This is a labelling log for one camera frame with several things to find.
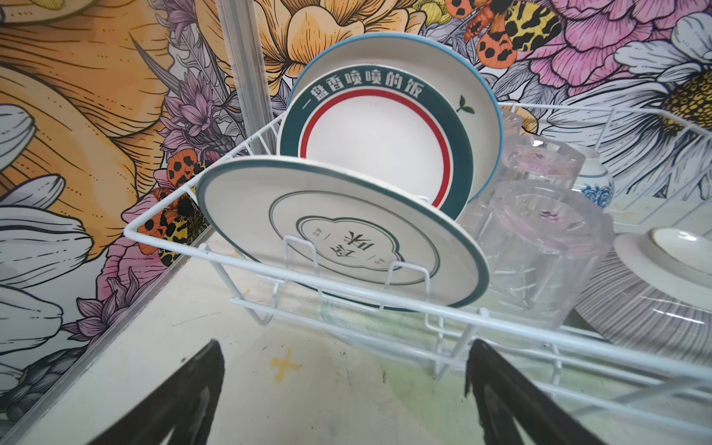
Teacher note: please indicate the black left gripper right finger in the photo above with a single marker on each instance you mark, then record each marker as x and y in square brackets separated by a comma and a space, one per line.
[508, 402]

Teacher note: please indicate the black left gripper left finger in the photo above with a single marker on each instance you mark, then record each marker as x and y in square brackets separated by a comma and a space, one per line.
[181, 410]

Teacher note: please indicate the white wire dish rack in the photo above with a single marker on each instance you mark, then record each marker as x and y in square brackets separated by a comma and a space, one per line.
[601, 377]

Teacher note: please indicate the white plate green rim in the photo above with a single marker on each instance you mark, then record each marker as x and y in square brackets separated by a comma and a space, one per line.
[325, 221]

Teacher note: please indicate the plate green red band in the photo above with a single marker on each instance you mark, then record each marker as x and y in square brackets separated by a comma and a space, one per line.
[387, 124]

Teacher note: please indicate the clear glass near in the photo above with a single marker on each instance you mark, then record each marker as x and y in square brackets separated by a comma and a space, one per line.
[542, 244]

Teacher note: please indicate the clear glass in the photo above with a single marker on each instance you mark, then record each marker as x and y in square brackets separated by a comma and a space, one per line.
[542, 244]
[534, 157]

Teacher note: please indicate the striped brown white bowl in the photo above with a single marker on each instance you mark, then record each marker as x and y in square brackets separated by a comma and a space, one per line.
[652, 293]

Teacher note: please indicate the white blue floral bowl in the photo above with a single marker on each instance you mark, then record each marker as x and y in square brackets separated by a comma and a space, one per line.
[594, 181]

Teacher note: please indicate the clear glass far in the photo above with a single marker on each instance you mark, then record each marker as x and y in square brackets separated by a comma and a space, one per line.
[534, 157]

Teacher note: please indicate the white plate teal rim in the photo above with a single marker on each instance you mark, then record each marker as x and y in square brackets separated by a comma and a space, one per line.
[451, 74]

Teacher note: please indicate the left aluminium corner post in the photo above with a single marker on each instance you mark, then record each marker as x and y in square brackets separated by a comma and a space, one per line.
[243, 45]

